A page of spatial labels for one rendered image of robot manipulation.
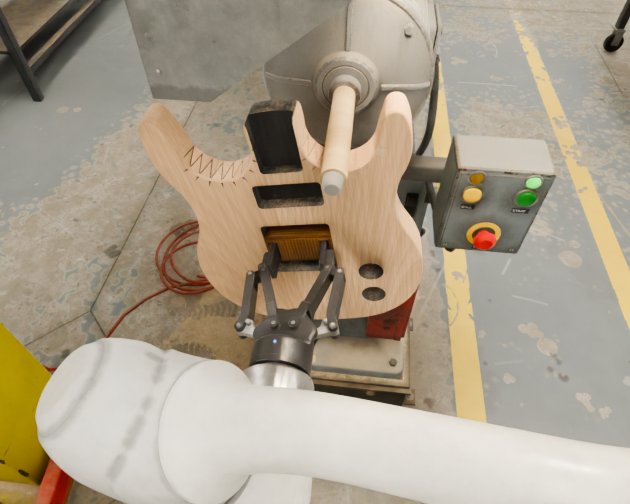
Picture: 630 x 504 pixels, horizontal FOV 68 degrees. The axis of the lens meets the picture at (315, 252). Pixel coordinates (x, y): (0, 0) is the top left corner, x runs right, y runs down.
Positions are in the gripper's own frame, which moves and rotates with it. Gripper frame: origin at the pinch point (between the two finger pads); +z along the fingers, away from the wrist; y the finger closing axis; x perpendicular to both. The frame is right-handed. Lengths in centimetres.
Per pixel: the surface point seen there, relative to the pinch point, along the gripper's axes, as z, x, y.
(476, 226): 17.1, -13.8, 28.0
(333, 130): 4.6, 16.9, 7.0
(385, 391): 20, -88, 7
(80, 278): 68, -88, -124
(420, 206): 37.2, -26.8, 18.8
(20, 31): 227, -37, -215
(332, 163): -2.0, 16.8, 7.4
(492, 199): 17.2, -7.6, 30.1
